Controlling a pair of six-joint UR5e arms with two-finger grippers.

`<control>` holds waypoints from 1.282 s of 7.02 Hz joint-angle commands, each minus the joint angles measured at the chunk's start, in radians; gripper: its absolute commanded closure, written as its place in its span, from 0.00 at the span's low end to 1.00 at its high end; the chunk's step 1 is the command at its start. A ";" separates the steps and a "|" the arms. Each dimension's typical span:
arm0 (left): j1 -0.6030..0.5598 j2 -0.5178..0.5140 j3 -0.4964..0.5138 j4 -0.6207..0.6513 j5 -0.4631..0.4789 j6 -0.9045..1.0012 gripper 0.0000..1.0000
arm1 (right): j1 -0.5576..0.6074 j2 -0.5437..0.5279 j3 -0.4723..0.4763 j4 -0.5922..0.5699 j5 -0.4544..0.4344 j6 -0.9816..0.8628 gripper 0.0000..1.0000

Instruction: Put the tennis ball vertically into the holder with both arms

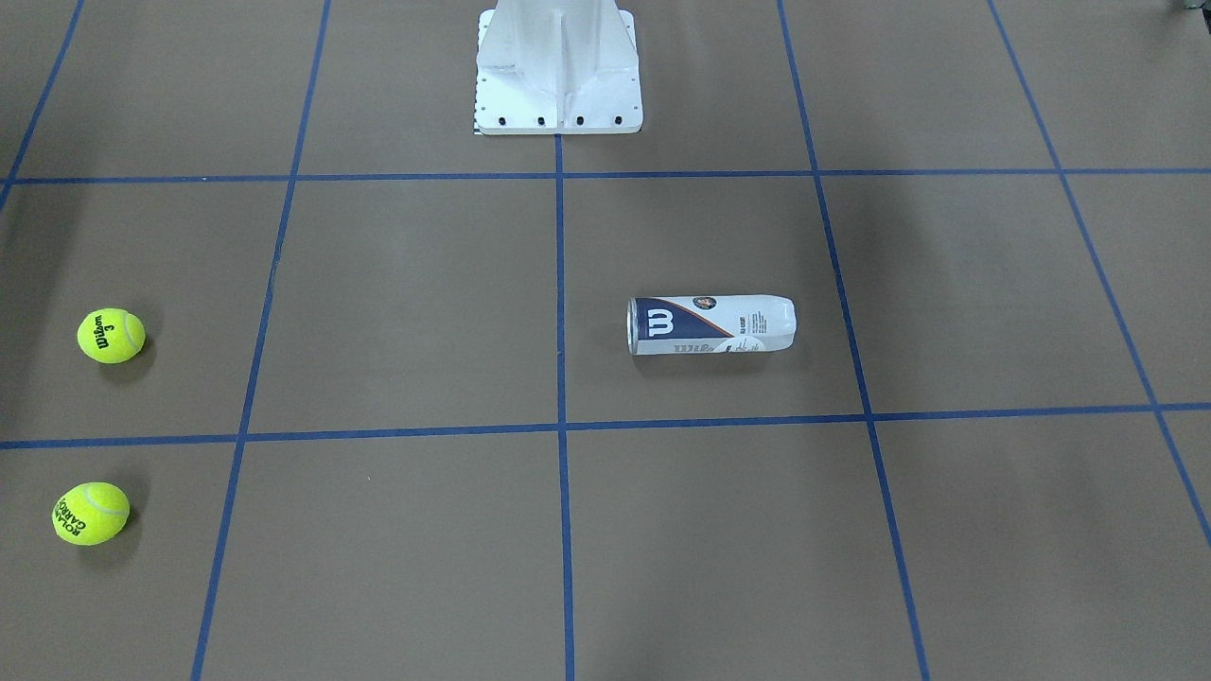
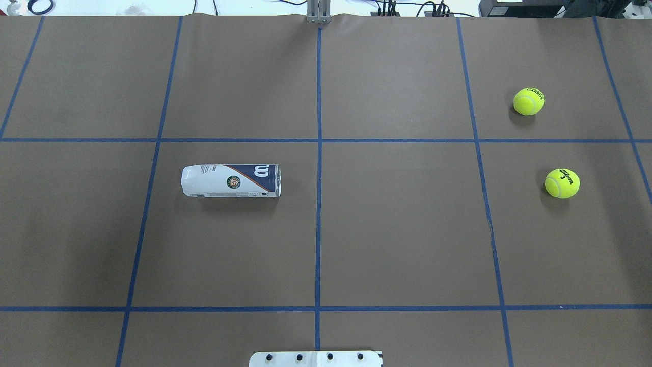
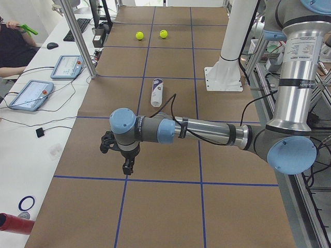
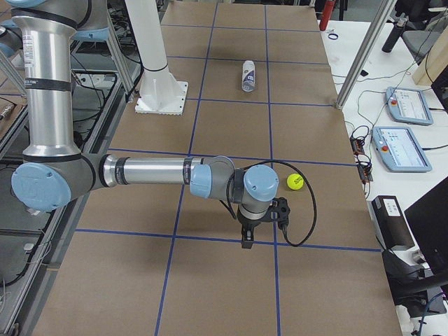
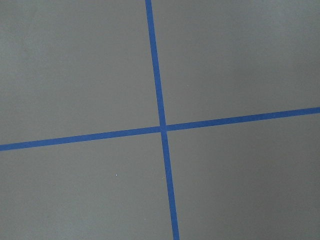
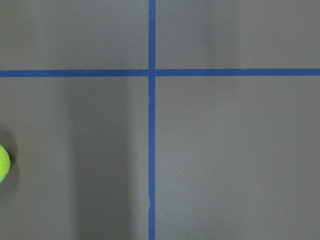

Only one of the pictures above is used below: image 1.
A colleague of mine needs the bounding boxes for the white blue tennis ball can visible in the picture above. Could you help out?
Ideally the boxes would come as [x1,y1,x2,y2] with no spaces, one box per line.
[626,294,799,357]

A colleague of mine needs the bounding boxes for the Wilson tennis ball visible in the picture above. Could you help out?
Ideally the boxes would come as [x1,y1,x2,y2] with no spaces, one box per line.
[78,307,147,365]

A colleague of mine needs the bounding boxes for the Roland Garros tennis ball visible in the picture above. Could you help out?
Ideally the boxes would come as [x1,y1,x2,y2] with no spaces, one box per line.
[51,481,131,546]

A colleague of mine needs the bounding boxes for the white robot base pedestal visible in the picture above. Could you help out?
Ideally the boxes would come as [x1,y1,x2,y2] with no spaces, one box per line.
[474,1,644,135]

